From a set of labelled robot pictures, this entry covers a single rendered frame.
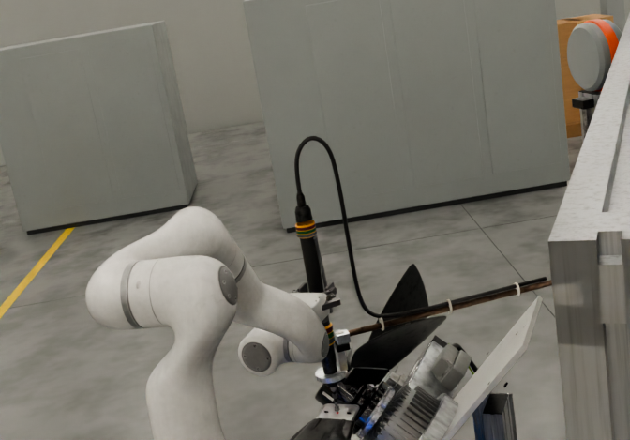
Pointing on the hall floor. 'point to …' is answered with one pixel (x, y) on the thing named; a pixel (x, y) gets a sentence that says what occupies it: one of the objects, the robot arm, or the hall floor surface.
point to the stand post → (498, 417)
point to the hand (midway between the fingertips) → (317, 291)
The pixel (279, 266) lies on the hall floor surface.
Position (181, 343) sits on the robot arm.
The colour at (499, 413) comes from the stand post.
